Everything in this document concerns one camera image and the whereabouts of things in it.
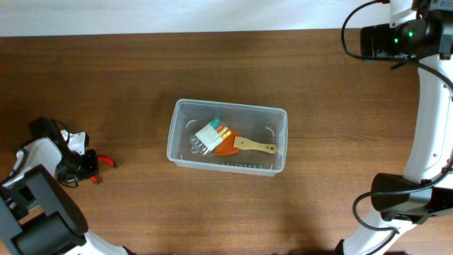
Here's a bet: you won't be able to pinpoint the orange scraper wooden handle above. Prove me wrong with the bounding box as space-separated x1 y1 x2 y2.
214 129 278 156

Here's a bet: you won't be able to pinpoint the red handled pliers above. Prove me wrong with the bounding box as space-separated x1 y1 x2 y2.
91 156 118 185

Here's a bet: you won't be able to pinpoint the orange socket bit rail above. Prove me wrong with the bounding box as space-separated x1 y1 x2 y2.
222 162 263 169

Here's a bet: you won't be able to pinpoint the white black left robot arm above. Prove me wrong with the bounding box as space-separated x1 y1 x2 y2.
1 118 131 255

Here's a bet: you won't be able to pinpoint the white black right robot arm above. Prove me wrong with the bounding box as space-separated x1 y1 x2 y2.
335 0 452 254

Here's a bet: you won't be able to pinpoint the clear case coloured bits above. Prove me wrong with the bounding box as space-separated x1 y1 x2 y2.
189 118 231 157

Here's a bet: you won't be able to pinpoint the clear plastic container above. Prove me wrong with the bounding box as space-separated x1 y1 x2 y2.
167 99 288 176

